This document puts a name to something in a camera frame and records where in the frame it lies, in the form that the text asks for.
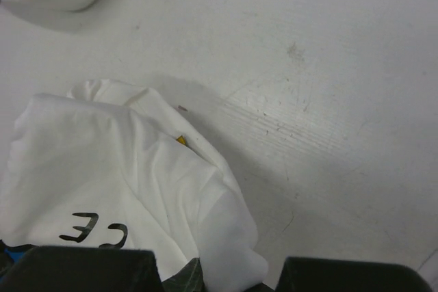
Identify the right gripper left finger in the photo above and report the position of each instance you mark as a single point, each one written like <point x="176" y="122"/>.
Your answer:
<point x="95" y="269"/>

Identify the white t shirt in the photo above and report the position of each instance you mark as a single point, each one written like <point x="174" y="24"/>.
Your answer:
<point x="113" y="165"/>

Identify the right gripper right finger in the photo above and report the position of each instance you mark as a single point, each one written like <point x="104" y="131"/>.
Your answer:
<point x="318" y="274"/>

